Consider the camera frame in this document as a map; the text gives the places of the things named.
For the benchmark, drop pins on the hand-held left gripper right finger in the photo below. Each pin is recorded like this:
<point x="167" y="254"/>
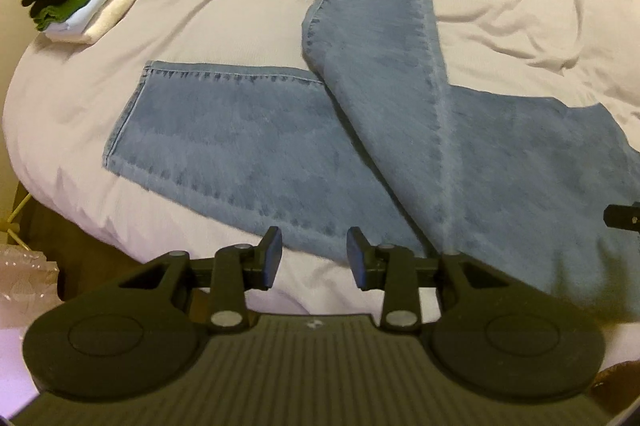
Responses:
<point x="356" y="259"/>

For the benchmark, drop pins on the blue denim jeans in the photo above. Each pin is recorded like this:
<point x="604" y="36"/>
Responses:
<point x="400" y="146"/>

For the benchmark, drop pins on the white bed sheet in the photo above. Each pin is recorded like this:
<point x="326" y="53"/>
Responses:
<point x="240" y="6"/>

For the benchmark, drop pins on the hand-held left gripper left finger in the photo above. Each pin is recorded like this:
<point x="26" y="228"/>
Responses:
<point x="272" y="257"/>

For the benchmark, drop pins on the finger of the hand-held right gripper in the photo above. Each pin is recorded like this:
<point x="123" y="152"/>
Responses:
<point x="622" y="216"/>

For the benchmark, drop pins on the clear plastic bag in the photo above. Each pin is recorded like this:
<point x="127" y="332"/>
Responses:
<point x="25" y="276"/>

